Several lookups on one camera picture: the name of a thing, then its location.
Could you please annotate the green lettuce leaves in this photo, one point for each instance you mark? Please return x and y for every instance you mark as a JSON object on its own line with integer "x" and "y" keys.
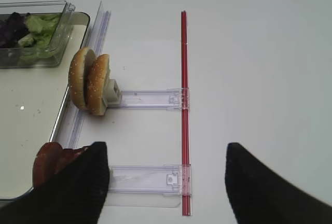
{"x": 42, "y": 28}

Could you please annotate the clear plastic salad container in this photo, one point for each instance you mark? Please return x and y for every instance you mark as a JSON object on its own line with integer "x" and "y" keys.
{"x": 10, "y": 56}

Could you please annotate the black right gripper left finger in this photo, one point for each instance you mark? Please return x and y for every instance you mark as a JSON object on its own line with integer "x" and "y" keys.
{"x": 74, "y": 195}

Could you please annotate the clear pusher track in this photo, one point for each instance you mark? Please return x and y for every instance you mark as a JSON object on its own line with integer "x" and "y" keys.
{"x": 149, "y": 186}
{"x": 171, "y": 99}

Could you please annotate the front sesame bun top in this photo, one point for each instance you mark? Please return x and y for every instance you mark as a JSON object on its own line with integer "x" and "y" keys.
{"x": 77, "y": 76}

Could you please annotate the white metal tray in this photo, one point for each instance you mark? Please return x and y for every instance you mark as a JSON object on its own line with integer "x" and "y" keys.
{"x": 33, "y": 102}

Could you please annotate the purple cabbage leaves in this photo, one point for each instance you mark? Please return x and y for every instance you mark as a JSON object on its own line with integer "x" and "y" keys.
{"x": 13, "y": 29}

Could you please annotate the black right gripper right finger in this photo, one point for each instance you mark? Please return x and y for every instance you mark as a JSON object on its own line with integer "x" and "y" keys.
{"x": 259, "y": 195}

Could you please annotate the right lower clear pusher track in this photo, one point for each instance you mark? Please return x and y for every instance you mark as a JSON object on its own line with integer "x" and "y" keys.
{"x": 149, "y": 186}

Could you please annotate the sesame bun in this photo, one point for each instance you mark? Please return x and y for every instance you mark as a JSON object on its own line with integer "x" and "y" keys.
{"x": 96, "y": 82}
{"x": 77, "y": 76}

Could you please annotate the right red rail strip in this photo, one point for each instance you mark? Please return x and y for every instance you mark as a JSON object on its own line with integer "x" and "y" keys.
{"x": 186, "y": 205}

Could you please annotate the rear sesame bun top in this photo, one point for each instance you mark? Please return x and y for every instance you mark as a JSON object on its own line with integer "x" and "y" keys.
{"x": 96, "y": 82}

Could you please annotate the rear red meat patties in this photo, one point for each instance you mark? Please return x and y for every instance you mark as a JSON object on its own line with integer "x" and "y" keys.
{"x": 67, "y": 156}

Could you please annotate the right upper clear pusher track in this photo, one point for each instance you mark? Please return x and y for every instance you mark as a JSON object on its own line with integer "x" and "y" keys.
{"x": 171, "y": 99}

